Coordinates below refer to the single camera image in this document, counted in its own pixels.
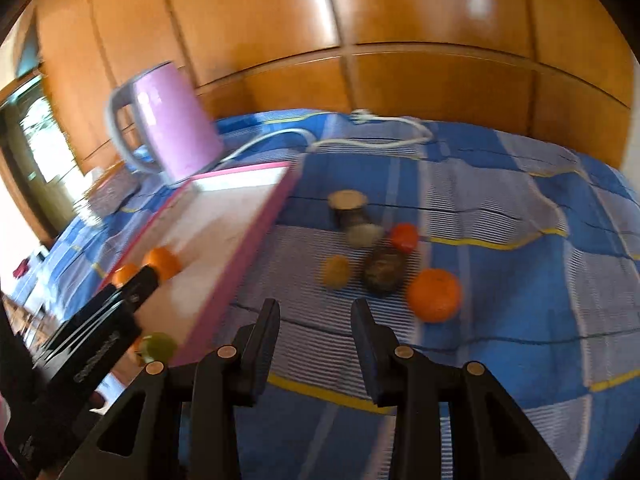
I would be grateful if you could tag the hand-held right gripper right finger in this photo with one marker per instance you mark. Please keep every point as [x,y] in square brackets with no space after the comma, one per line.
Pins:
[371,365]

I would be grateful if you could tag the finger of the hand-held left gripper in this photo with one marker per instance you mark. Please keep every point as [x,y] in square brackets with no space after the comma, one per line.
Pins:
[140,287]

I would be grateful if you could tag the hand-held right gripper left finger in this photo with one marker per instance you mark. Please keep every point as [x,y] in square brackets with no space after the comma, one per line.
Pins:
[267,342]

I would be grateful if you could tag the small orange with stem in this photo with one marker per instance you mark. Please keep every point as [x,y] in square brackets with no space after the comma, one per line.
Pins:
[165,261]
[124,276]

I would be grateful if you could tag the pink shallow tray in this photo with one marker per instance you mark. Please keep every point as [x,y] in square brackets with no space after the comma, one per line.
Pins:
[215,260]

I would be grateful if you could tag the large orange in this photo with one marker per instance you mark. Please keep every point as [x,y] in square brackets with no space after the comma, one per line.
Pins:
[434,295]

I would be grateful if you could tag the dark eggplant piece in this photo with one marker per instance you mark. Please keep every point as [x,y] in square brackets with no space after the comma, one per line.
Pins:
[383,271]

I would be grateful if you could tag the yellowish potato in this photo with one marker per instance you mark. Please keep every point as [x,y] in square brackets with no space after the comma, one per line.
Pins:
[336,271]

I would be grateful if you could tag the red tomato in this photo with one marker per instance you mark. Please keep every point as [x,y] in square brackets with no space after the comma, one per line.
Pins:
[404,238]

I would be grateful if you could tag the dark tan-topped eggplant half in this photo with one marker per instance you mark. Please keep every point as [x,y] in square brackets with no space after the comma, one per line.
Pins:
[347,202]

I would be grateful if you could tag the green mango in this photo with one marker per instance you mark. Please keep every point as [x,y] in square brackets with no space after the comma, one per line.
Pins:
[159,347]

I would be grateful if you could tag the grey glittery box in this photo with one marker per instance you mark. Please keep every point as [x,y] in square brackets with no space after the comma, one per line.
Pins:
[107,195]

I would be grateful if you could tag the pale green round vegetable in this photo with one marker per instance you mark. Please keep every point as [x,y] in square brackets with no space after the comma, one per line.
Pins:
[364,235]

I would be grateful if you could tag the blue plaid bed sheet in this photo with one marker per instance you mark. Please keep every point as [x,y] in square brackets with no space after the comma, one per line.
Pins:
[500,260]

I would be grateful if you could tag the pink electric kettle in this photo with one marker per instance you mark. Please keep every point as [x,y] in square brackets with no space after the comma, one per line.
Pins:
[175,120]

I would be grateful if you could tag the window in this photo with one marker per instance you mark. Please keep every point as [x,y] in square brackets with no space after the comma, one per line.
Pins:
[35,130]

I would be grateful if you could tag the wooden panelled wardrobe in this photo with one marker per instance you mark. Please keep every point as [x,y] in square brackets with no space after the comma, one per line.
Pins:
[400,10]

